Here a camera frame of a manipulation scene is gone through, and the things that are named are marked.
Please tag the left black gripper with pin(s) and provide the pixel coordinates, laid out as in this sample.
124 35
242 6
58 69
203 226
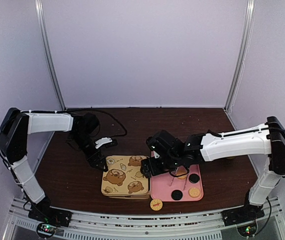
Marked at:
97 160

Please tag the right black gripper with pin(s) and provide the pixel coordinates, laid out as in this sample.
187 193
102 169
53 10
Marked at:
145 164

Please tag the silver tin lid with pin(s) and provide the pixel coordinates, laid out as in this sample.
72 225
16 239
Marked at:
124 176

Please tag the metal tongs white handle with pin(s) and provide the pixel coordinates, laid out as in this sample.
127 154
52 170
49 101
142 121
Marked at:
180 174

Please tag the clock face round cookie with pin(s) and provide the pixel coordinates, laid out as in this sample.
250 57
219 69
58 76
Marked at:
156 204

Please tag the black sandwich cookie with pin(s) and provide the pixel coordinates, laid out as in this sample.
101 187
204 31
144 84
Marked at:
194 178
176 195

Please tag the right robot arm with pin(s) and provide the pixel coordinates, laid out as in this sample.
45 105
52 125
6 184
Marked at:
267 138

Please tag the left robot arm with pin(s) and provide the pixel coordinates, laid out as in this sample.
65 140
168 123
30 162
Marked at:
15 130

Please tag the pink plastic tray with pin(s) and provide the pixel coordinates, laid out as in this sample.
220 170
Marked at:
160 187

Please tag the gold cookie tin box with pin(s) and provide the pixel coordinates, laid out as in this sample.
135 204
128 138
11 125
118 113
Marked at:
129 197

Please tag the black sandwich cookie bottom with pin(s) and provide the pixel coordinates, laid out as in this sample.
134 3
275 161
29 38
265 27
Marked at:
176 195

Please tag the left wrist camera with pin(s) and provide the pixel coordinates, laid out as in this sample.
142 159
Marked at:
106 142

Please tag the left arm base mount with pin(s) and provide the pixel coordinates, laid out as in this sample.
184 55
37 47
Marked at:
55 217

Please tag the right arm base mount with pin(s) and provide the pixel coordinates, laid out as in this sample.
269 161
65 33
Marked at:
237 216

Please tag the right aluminium frame post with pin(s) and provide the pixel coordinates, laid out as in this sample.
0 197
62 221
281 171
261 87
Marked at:
243 49

